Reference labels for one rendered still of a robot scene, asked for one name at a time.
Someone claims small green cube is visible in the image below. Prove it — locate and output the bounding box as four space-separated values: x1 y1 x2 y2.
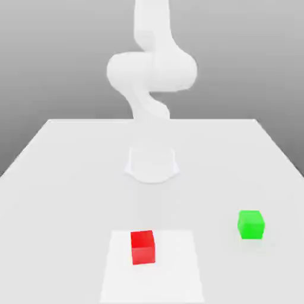
237 210 265 240

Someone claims small red cube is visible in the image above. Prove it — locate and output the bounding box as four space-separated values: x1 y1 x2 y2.
130 229 156 266

